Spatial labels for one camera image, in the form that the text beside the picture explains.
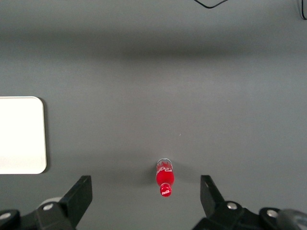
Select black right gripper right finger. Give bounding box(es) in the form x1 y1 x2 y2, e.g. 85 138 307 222
191 175 245 230

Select thin black cable loop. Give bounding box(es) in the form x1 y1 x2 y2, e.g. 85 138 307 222
193 0 229 9

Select red cola bottle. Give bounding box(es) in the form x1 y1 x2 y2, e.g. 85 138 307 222
155 157 175 198

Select dark cable at table edge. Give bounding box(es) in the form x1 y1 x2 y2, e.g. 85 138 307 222
296 0 307 20

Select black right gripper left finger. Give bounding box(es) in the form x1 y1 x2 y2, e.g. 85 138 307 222
35 175 93 230

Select cream plastic tray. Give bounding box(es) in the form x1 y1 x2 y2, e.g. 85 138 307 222
0 96 47 175

